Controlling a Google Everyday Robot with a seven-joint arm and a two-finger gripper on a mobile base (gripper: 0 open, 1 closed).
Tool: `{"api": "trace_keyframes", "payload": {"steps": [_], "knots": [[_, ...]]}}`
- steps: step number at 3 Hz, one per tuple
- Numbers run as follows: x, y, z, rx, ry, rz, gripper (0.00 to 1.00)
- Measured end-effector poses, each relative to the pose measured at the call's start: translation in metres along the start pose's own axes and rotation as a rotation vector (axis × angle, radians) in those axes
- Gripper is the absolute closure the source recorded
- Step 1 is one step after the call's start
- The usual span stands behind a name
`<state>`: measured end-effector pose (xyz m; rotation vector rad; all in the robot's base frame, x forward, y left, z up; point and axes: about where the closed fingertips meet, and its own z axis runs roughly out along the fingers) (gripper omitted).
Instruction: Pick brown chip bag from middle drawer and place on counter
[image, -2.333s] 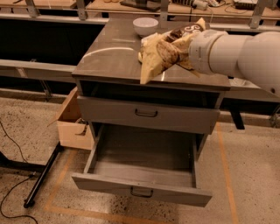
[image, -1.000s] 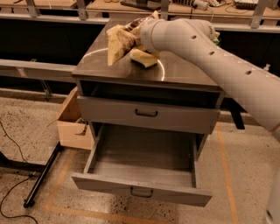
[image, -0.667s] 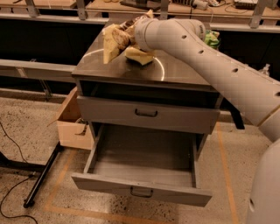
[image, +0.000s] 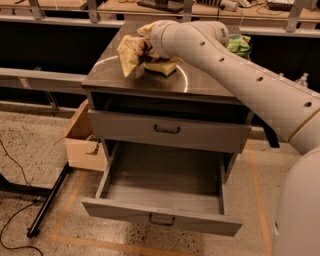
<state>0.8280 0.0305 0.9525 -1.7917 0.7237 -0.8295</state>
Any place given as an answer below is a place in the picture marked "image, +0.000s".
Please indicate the grey metal shelf rail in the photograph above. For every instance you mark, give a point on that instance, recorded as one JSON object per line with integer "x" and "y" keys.
{"x": 42, "y": 80}

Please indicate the yellow sponge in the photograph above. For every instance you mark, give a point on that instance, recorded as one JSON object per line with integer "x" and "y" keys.
{"x": 161, "y": 65}

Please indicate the cardboard box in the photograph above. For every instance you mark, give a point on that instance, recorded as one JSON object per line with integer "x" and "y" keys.
{"x": 83, "y": 149}

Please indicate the closed grey upper drawer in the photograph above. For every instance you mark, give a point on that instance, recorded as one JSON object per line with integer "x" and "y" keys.
{"x": 180, "y": 133}

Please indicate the clear pump bottle right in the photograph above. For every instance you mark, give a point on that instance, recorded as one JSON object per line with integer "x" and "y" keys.
{"x": 302, "y": 81}

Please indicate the open grey lower drawer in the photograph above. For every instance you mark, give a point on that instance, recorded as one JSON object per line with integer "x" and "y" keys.
{"x": 164, "y": 186}

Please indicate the brown chip bag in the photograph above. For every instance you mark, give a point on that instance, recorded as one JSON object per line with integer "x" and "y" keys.
{"x": 143, "y": 49}

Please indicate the green chip bag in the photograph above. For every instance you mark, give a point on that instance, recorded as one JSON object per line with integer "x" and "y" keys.
{"x": 239, "y": 44}

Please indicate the grey drawer cabinet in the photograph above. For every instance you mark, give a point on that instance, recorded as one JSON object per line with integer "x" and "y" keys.
{"x": 187, "y": 93}

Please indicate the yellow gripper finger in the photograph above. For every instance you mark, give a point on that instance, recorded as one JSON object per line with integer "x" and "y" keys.
{"x": 146, "y": 30}
{"x": 130, "y": 52}

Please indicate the black metal leg bar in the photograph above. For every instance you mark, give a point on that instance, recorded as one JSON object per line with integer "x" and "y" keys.
{"x": 33, "y": 230}

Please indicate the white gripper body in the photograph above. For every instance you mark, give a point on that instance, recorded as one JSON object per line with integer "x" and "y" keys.
{"x": 156, "y": 37}

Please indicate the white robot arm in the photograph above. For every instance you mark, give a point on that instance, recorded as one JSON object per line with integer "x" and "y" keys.
{"x": 291, "y": 110}

